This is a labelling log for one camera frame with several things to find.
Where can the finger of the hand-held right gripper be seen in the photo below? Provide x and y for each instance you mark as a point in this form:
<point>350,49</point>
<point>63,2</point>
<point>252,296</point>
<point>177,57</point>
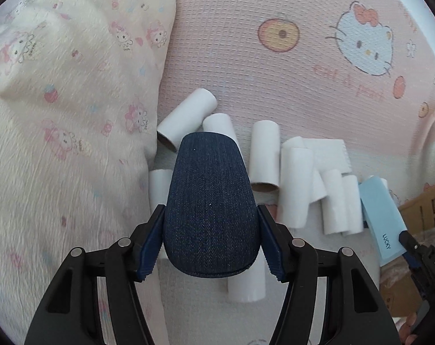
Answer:
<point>418,276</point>
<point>413,246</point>

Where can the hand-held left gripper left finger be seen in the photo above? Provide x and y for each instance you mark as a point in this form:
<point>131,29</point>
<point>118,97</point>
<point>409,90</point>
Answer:
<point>151,248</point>

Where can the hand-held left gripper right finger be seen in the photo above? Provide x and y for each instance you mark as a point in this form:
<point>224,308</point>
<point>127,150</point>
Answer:
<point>273,248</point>

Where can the cardboard box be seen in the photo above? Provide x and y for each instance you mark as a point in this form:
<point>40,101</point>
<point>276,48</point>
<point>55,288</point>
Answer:
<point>425,208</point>

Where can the tall light blue box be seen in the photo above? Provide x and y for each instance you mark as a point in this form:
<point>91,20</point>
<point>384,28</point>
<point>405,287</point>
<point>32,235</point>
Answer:
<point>381,215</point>

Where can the dark blue denim case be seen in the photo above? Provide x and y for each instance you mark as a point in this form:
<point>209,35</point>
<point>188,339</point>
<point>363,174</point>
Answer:
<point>210,205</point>

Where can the person's right hand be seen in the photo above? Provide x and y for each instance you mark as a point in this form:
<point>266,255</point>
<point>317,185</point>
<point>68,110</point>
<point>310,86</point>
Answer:
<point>408,327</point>

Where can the pile of white paper rolls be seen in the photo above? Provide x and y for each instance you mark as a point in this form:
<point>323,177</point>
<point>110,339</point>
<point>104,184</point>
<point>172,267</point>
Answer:
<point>264,151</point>

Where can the pink printed sofa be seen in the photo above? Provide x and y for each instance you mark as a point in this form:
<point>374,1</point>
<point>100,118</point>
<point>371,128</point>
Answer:
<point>275,79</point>

